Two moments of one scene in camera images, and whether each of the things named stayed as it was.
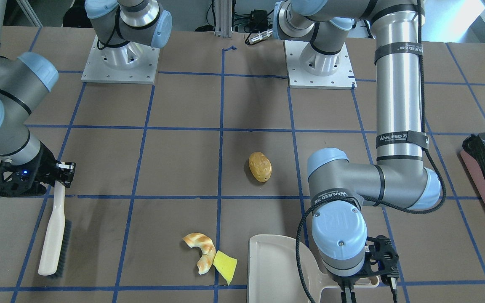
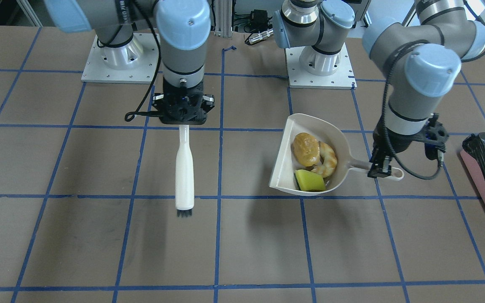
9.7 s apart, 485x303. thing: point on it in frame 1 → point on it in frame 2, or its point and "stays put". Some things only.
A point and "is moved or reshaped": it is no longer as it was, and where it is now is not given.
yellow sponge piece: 225,265 → 306,181
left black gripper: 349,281 → 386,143
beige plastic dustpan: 272,276 → 282,176
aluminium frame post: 223,18 stays put
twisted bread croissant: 197,240 is moved or reshaped
